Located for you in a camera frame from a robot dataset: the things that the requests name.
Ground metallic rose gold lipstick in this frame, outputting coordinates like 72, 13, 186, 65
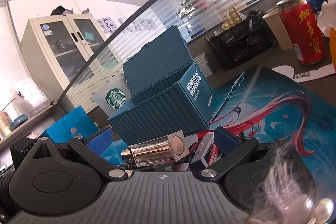
121, 130, 189, 167

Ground blue paper gift bag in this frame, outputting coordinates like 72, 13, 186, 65
41, 106, 98, 143

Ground blue AGON mouse mat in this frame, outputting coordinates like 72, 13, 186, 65
103, 64, 336, 204

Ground frosted Starbucks plastic cup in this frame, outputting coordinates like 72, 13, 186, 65
91, 75, 131, 118

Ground blue container storage box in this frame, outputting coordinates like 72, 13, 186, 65
108, 26, 216, 145

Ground beige glass door cabinet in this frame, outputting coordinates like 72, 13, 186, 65
19, 14, 106, 99

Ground black mesh desk organizer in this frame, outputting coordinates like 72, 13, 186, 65
207, 13, 278, 71

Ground red herbal tea can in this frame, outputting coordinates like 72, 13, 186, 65
276, 0, 326, 65

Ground brown paper cup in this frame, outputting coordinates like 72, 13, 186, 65
262, 7, 293, 51

